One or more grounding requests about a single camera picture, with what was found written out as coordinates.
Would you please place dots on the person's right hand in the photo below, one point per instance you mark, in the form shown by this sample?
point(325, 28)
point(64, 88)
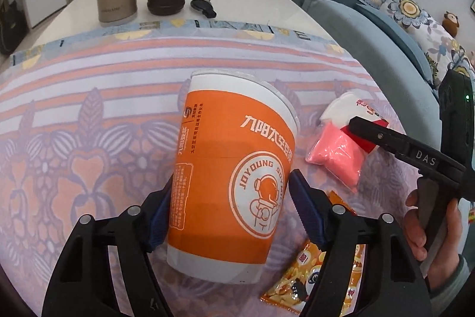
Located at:
point(412, 220)

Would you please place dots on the black guitar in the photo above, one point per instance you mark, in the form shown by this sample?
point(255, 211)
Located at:
point(11, 23)

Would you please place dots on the pink and white packet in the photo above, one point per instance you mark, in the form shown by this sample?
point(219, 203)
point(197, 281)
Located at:
point(334, 153)

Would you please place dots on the orange and white paper cup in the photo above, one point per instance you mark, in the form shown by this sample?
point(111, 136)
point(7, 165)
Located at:
point(222, 172)

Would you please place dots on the light teal sofa cover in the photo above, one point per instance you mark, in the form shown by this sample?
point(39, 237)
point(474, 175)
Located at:
point(334, 20)

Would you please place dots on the black car key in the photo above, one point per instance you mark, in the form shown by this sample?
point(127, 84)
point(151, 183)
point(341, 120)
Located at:
point(200, 4)

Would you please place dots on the floral cushion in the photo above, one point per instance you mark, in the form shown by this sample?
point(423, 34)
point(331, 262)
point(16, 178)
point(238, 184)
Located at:
point(415, 14)

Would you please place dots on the brown monkey plush toy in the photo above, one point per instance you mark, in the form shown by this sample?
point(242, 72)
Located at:
point(452, 23)

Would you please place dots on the blue pillow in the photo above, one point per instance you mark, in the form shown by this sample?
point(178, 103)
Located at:
point(397, 38)

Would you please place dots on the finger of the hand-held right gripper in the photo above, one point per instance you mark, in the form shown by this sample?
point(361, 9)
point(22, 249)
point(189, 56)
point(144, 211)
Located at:
point(378, 138)

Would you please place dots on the orange yellow snack packet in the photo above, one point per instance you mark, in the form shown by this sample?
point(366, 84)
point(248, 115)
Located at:
point(293, 276)

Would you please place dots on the person's right forearm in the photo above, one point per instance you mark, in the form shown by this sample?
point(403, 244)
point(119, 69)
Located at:
point(454, 280)

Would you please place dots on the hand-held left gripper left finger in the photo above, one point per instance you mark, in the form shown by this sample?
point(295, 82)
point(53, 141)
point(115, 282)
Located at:
point(161, 224)

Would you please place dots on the pink floral printed blanket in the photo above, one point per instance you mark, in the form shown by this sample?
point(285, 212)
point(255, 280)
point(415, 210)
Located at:
point(92, 116)

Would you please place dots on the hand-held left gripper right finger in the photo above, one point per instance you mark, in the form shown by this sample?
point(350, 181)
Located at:
point(306, 205)

